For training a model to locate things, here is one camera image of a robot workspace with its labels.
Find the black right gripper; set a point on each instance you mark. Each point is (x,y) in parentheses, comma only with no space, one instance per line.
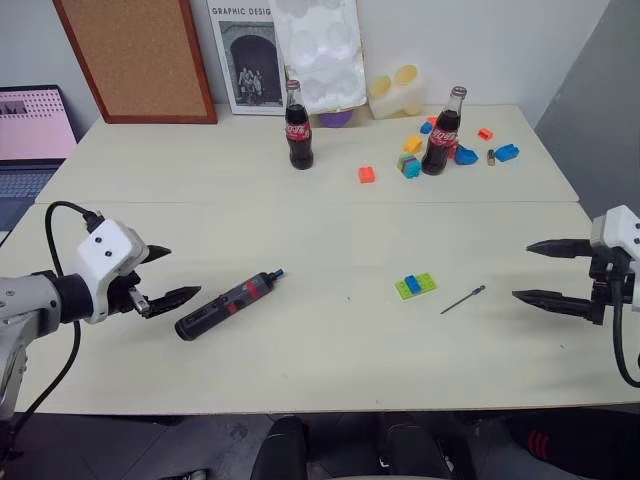
(607,280)

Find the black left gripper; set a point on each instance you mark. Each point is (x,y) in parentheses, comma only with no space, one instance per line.
(120,295)

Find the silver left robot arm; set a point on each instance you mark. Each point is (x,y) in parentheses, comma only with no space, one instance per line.
(30,305)

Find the black red electric screwdriver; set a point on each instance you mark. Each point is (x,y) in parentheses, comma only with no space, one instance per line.
(220,307)

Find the screwdriver bit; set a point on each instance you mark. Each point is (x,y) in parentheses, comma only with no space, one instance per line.
(462,300)

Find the green toy brick plate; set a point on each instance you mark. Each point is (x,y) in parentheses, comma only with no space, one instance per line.
(427,284)

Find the blue toy brick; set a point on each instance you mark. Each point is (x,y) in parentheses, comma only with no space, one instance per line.
(467,156)
(427,126)
(506,152)

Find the small metal cylinder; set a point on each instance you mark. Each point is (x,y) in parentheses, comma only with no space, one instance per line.
(491,157)

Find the small blue brick on plate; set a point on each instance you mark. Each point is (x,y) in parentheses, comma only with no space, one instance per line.
(413,283)

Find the small orange toy brick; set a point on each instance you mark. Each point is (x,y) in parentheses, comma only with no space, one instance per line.
(485,134)

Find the black object with red stripes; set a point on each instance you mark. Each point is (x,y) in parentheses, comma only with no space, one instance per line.
(575,442)

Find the glass cola bottle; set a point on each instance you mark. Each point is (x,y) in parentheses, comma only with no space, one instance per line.
(300,140)
(440,145)

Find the multicoloured stack of toy bricks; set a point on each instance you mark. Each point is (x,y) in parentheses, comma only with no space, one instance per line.
(410,167)

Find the yellow toy brick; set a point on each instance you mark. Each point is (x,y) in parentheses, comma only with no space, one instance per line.
(414,144)

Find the laptop with pink screen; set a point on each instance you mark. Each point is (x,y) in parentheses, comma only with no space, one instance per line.
(30,130)

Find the dark rounded shape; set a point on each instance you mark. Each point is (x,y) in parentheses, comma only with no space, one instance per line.
(412,445)
(280,447)

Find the graphic design book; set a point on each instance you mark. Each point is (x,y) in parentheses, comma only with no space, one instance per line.
(250,65)

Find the purple round disc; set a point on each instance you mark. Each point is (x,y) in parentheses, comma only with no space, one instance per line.
(336,120)

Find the white foam holder yellow cups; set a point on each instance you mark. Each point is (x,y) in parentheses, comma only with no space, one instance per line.
(395,95)

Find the white moulded plastic tray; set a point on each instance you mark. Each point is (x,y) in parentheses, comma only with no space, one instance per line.
(320,50)

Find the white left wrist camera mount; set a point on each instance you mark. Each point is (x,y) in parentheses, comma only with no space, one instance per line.
(107,250)

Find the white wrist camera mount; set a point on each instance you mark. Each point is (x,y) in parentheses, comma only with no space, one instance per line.
(107,250)
(617,227)

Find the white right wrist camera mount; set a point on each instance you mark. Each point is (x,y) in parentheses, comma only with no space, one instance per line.
(617,227)

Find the cork board with wooden frame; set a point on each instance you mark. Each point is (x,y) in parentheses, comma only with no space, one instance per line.
(135,60)

